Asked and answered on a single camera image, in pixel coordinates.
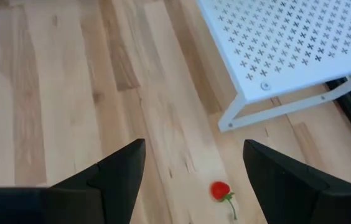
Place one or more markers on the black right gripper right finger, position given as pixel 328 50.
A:
pixel 303 199

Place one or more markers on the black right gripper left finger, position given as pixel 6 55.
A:
pixel 69 205

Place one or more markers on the red strawberry with long stem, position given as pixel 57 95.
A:
pixel 219 190

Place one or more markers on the white perforated shelf riser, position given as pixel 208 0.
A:
pixel 287 46

